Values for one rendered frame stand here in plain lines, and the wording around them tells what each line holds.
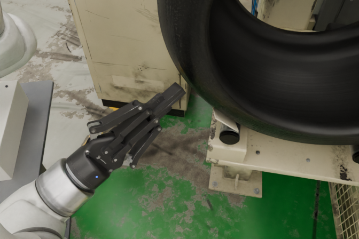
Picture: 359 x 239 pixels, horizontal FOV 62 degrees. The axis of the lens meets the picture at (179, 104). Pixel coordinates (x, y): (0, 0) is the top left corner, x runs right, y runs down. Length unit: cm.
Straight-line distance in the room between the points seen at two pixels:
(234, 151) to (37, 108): 72
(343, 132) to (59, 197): 51
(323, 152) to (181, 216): 89
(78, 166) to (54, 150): 131
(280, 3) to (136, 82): 100
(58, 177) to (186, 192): 110
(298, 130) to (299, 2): 39
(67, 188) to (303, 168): 53
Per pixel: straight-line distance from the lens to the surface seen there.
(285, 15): 89
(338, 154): 84
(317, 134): 62
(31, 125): 110
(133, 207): 157
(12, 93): 108
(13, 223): 55
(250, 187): 162
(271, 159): 77
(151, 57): 151
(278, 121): 60
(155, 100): 53
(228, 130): 65
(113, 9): 141
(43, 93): 119
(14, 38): 89
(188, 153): 169
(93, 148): 54
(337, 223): 132
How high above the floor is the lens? 144
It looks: 49 degrees down
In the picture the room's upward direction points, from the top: straight up
